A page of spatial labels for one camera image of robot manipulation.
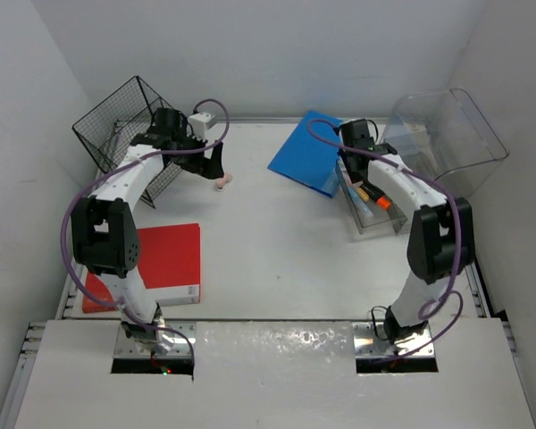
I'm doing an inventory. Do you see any clear grey drawer organizer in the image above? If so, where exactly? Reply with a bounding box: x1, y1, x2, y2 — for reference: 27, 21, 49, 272
381, 88, 509, 199

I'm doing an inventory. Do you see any red notebook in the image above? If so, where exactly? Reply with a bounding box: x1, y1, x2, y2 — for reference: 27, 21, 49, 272
81, 223, 202, 314

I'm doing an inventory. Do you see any pink eraser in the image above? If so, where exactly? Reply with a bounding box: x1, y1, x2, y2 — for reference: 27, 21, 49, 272
215, 173, 232, 191

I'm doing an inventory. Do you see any yellow pink highlighter marker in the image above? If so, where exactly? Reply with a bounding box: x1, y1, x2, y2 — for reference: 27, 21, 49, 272
354, 186, 370, 202

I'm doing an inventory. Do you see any metal base plate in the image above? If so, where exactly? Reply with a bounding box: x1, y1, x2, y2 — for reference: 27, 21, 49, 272
352, 320, 435, 359
113, 320, 196, 359

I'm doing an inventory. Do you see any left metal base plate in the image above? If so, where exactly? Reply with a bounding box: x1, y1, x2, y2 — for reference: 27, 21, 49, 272
113, 320, 196, 359

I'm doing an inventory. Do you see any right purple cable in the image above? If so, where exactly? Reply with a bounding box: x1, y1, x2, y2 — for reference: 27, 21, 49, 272
306, 118, 468, 358

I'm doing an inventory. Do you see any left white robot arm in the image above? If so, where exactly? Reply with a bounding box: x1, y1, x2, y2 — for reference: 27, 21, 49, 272
61, 107, 225, 342

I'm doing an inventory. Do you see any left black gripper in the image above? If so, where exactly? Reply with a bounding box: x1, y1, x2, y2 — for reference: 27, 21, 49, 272
170, 128, 222, 180

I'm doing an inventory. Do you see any purple cable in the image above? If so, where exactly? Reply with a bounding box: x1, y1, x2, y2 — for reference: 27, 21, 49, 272
60, 98, 231, 363
306, 118, 468, 358

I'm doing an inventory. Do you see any black wire mesh basket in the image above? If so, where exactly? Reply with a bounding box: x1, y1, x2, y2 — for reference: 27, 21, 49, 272
71, 75, 184, 208

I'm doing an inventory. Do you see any light blue highlighter marker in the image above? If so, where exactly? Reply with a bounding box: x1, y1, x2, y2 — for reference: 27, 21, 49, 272
348, 187, 374, 218

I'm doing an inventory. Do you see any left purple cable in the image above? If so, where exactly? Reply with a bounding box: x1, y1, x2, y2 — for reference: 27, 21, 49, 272
60, 98, 231, 363

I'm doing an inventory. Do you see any blue folder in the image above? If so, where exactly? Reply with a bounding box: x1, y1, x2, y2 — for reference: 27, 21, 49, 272
267, 111, 343, 198

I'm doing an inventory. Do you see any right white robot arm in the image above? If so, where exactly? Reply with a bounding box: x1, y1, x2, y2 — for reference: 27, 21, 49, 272
334, 120, 474, 343

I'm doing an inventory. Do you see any orange highlighter marker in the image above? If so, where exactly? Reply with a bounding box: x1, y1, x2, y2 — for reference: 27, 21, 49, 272
365, 188, 391, 210

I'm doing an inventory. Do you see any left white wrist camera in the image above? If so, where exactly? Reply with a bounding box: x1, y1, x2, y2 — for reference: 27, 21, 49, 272
188, 112, 216, 139

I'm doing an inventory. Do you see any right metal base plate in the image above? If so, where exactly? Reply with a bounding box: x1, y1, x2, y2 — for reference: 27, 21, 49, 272
352, 320, 435, 359

